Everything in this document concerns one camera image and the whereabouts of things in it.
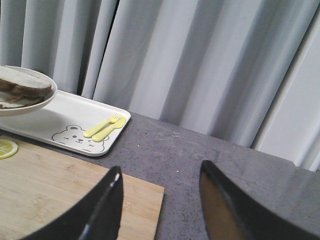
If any white bear tray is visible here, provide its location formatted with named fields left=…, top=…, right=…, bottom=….
left=0, top=90, right=131, bottom=157

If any yellow plastic fork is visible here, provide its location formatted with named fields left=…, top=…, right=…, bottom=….
left=83, top=113, right=121, bottom=138

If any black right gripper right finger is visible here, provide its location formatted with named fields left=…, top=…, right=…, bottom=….
left=199, top=160, right=320, bottom=240

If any bottom bread slice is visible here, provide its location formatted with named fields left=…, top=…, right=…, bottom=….
left=0, top=91, right=48, bottom=109

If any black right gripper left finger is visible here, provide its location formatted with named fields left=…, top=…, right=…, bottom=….
left=23, top=166, right=124, bottom=240

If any white bread slice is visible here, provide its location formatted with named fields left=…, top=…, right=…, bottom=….
left=0, top=66, right=52, bottom=97

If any grey curtain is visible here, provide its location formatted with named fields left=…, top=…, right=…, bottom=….
left=0, top=0, right=320, bottom=171

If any wooden cutting board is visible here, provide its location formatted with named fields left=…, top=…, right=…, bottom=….
left=0, top=140, right=164, bottom=240

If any lemon slice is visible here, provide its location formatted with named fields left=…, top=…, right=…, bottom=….
left=0, top=139, right=18, bottom=159

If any white round plate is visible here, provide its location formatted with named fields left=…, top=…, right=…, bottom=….
left=0, top=65, right=58, bottom=117

